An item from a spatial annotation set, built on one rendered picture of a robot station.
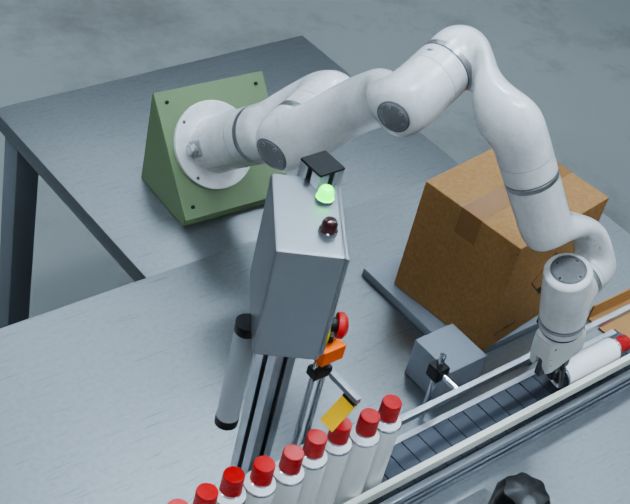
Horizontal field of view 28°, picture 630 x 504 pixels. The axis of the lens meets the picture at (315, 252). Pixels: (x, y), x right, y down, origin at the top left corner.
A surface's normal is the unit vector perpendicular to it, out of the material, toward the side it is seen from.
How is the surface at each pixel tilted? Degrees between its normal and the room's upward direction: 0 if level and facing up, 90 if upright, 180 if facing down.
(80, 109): 0
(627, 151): 0
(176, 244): 0
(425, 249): 90
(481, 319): 90
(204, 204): 49
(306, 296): 90
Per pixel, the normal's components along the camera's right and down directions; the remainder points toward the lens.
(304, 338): 0.06, 0.64
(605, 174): 0.19, -0.76
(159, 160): -0.80, 0.25
